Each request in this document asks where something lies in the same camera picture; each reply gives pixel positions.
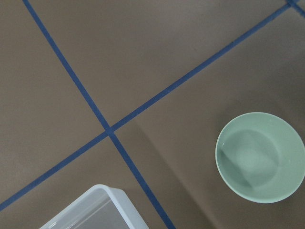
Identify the clear plastic storage box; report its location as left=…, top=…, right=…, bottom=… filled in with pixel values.
left=41, top=184, right=148, bottom=229

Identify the green ceramic bowl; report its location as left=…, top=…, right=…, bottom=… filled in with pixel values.
left=215, top=112, right=305, bottom=204

